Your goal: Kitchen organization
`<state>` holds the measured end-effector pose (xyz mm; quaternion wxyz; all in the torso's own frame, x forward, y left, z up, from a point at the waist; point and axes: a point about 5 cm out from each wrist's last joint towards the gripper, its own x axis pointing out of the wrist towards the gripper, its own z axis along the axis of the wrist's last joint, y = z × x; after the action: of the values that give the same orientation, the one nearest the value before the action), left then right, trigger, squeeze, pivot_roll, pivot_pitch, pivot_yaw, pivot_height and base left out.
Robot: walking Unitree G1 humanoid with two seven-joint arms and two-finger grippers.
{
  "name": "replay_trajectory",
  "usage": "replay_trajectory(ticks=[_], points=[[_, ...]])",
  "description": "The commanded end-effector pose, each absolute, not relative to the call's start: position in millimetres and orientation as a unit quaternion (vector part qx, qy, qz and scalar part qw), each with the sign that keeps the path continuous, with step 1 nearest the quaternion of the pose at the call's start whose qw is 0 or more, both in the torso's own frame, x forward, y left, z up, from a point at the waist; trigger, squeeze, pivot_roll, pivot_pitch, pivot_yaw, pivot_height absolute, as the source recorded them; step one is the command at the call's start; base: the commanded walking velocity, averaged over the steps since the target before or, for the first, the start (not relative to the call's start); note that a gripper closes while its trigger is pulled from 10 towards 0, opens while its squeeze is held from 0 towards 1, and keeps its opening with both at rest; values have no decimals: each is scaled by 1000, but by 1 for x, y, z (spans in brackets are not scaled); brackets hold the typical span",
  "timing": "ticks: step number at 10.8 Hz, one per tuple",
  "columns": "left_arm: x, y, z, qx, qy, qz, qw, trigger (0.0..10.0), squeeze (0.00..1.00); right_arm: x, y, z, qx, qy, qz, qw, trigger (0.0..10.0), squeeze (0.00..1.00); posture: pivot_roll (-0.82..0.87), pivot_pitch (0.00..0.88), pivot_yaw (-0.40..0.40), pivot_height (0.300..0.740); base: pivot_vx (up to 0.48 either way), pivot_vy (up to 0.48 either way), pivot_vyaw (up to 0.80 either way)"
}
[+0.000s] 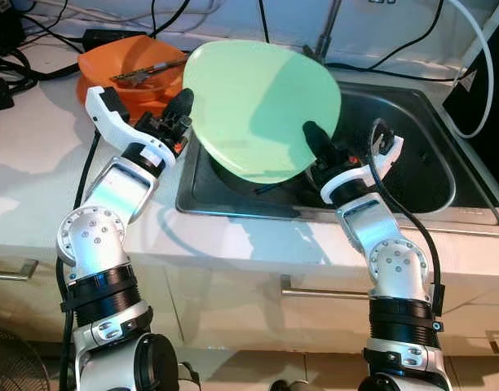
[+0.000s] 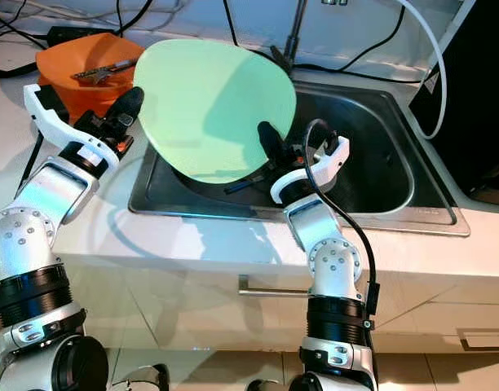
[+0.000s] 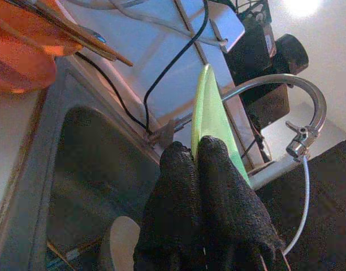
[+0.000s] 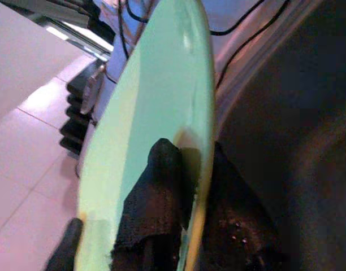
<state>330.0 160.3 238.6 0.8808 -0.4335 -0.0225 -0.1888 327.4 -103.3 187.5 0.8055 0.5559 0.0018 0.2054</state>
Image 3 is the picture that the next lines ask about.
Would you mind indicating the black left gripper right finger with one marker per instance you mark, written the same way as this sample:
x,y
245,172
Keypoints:
x,y
232,220

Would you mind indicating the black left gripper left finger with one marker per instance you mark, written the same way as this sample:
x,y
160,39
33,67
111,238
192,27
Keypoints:
x,y
173,211

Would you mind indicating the white ceramic bowl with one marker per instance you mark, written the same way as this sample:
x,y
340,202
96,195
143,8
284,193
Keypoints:
x,y
122,240

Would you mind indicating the light green plate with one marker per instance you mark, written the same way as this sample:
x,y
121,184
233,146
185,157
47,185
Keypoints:
x,y
209,113

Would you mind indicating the stainless steel sink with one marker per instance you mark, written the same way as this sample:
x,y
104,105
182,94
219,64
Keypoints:
x,y
91,169

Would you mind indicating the dark brown box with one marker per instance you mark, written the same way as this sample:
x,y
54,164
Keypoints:
x,y
266,104

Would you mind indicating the brown wooden chopstick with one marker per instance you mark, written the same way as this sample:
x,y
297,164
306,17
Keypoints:
x,y
58,258
113,55
77,38

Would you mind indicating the chrome faucet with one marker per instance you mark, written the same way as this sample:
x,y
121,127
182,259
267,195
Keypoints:
x,y
317,98

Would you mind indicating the black box device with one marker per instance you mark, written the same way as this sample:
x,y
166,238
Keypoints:
x,y
246,53

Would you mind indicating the black round cylinder device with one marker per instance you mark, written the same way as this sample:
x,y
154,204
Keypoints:
x,y
291,53

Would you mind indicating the orange plate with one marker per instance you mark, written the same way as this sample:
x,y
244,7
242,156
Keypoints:
x,y
20,76

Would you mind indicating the orange bowl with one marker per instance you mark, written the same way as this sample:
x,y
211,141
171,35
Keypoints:
x,y
26,31

